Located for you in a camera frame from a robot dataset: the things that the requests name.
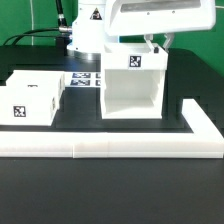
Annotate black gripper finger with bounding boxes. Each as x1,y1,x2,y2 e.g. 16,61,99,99
163,33,174,50
144,34,154,51

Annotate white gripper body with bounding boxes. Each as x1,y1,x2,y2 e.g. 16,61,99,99
105,0,216,36

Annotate white drawer cabinet box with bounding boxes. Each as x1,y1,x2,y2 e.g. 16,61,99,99
100,43,168,119

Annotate white drawer with knob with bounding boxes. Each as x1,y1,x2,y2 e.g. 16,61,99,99
0,86,59,126

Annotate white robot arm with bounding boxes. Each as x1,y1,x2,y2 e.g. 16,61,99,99
67,0,216,60

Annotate marker sheet on table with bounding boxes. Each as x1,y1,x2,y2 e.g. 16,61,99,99
65,72,101,88

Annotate white L-shaped fence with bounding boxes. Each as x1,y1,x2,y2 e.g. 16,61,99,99
0,99,224,158

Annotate black cables at base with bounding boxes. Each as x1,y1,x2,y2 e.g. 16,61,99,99
2,0,74,47

